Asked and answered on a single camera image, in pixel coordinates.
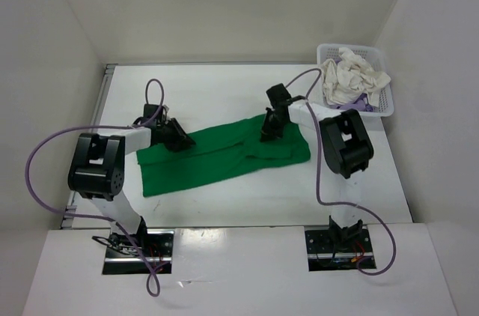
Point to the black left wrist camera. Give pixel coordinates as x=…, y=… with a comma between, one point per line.
x=154, y=114

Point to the white t shirt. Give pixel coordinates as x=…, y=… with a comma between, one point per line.
x=350, y=79

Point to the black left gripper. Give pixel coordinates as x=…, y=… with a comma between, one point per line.
x=181, y=141

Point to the green t shirt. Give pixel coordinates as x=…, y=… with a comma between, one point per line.
x=221, y=152

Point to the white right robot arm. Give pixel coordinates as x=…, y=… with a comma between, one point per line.
x=345, y=147

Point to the white plastic basket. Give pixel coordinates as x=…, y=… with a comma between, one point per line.
x=373, y=56

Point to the lavender t shirt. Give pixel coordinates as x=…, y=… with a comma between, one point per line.
x=355, y=105

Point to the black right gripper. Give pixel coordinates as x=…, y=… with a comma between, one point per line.
x=269, y=132

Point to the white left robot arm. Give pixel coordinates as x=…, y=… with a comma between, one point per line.
x=97, y=171

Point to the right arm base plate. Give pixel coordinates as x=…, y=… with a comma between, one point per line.
x=323, y=256

